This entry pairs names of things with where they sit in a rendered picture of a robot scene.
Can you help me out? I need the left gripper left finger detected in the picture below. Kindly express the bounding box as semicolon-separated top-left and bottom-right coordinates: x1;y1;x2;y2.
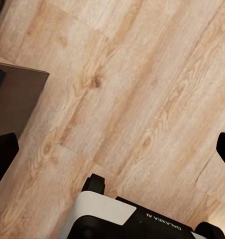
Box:
0;133;19;181

